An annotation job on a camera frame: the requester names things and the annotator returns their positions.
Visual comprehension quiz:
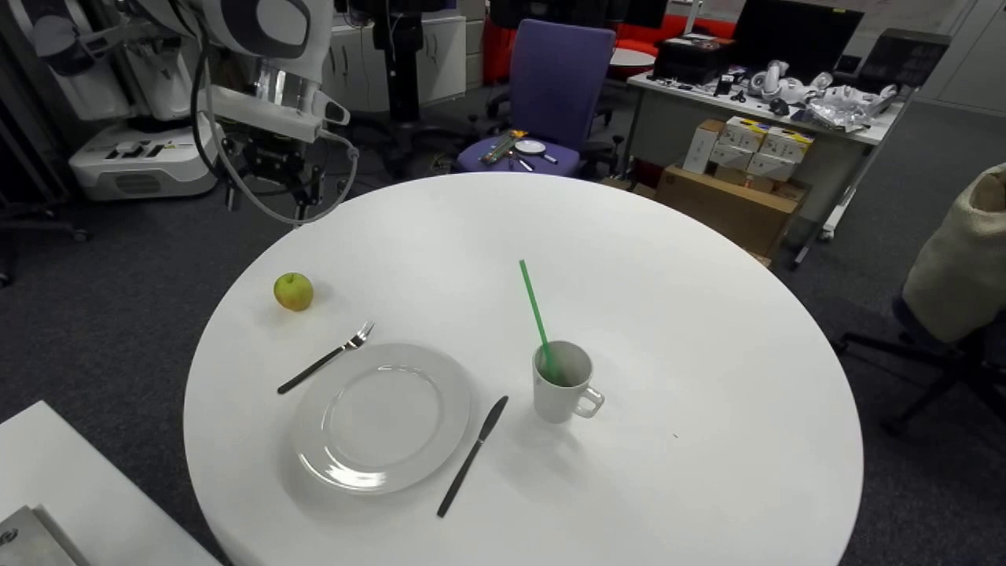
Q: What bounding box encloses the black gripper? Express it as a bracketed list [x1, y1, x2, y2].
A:
[231, 135, 327, 224]

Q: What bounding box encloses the yellow-green apple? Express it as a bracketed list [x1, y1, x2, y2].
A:
[272, 272, 319, 314]

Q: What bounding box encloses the white robot base table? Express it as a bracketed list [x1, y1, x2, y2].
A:
[0, 399, 223, 566]

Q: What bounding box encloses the white floor device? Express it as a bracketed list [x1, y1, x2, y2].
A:
[65, 119, 228, 205]

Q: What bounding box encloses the metal fork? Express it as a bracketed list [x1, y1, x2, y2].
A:
[274, 320, 377, 399]

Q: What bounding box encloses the white storage cabinet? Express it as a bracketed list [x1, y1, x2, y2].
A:
[323, 7, 471, 119]

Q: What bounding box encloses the green flat pack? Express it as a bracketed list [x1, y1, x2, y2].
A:
[481, 130, 530, 166]

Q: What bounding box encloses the white round plate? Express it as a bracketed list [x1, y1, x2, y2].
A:
[291, 340, 489, 501]

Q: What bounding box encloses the green drinking straw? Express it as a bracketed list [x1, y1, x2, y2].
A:
[517, 258, 557, 378]

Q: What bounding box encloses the purple office chair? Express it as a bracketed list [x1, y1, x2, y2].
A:
[454, 16, 620, 181]

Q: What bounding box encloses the white mug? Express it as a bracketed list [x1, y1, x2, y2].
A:
[532, 336, 610, 429]

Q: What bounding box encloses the white cluttered desk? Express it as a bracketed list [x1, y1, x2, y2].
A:
[626, 66, 907, 272]

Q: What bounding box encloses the grey metal plate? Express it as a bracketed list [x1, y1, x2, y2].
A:
[0, 504, 96, 566]

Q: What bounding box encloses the plain white carton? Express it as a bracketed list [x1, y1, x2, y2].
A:
[678, 117, 730, 181]

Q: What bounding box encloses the brown cardboard box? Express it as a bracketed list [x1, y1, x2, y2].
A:
[652, 164, 813, 266]

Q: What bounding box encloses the white yellow carton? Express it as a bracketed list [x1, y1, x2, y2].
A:
[750, 122, 818, 189]
[711, 115, 772, 184]

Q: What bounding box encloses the black computer monitor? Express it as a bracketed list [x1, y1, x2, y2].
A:
[730, 0, 867, 86]

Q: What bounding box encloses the white plastic parts pile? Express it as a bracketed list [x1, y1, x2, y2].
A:
[720, 56, 907, 135]

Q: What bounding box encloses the small black monitor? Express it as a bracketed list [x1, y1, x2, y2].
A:
[854, 25, 953, 99]

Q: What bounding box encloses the black chair under jacket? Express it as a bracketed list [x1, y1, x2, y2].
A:
[837, 295, 1006, 440]

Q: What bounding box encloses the beige jacket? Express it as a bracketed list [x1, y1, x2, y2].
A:
[898, 161, 1006, 350]

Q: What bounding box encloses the white wrist camera block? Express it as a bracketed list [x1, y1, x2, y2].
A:
[204, 86, 357, 148]

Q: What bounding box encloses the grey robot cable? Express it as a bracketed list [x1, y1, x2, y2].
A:
[209, 110, 364, 230]

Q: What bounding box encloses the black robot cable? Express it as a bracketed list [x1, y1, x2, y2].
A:
[186, 38, 233, 205]

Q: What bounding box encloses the black camera stand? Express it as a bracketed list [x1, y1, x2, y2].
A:
[369, 0, 431, 125]

